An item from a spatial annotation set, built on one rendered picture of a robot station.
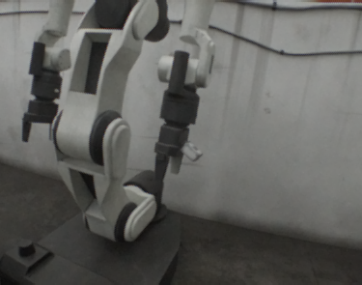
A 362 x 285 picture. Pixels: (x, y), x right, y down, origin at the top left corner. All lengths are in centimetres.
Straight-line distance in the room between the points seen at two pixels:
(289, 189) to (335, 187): 24
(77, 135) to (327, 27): 112
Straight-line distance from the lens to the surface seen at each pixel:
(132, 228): 85
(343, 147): 138
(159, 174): 57
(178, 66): 55
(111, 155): 61
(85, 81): 71
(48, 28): 85
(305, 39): 129
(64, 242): 100
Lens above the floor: 80
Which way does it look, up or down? 17 degrees down
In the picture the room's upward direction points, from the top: 7 degrees clockwise
